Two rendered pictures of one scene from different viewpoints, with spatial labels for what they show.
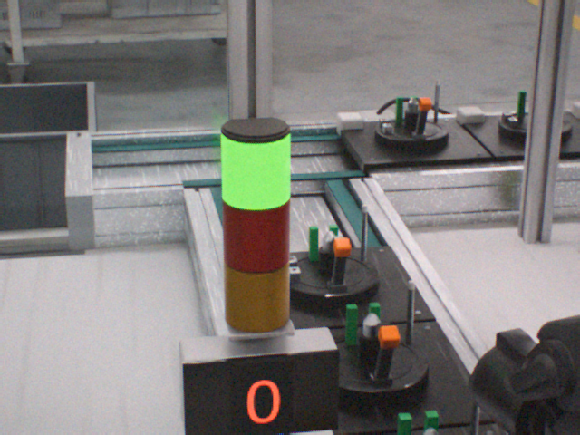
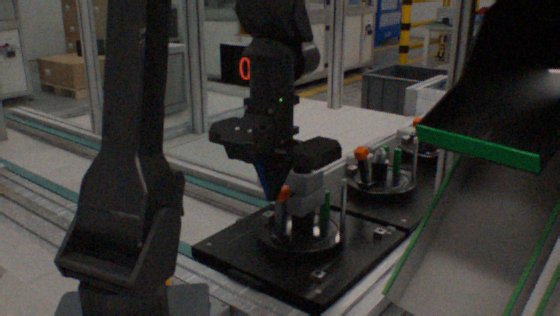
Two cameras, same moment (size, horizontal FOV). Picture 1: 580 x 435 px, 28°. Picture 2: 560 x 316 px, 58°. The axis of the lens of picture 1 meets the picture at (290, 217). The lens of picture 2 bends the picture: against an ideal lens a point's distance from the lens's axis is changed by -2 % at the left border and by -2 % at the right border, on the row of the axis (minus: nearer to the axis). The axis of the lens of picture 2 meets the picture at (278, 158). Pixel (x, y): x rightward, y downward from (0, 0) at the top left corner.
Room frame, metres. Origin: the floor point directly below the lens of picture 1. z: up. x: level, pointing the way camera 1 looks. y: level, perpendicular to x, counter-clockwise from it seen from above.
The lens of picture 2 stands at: (0.20, -0.68, 1.36)
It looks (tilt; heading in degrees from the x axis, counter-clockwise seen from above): 20 degrees down; 48
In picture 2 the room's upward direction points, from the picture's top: straight up
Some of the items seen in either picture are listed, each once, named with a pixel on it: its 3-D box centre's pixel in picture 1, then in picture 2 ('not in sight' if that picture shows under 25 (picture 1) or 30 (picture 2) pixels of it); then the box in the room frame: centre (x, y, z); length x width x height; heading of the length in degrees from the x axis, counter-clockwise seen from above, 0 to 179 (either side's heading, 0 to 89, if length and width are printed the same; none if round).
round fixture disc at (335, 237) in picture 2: not in sight; (300, 233); (0.70, -0.18, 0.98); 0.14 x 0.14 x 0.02
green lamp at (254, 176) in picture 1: (256, 166); not in sight; (0.78, 0.03, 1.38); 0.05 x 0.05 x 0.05
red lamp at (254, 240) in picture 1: (256, 228); not in sight; (0.78, 0.03, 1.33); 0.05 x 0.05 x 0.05
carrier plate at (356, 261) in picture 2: not in sight; (300, 244); (0.70, -0.18, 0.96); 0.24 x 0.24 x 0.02; 10
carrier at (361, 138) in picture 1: (411, 117); not in sight; (2.07, -0.23, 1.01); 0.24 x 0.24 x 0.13; 10
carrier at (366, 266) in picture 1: (329, 257); not in sight; (1.43, -0.05, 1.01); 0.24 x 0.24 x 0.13; 10
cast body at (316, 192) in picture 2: not in sight; (306, 183); (0.71, -0.18, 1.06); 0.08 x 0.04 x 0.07; 10
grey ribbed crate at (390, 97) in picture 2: not in sight; (428, 96); (2.61, 0.78, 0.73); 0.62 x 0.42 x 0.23; 100
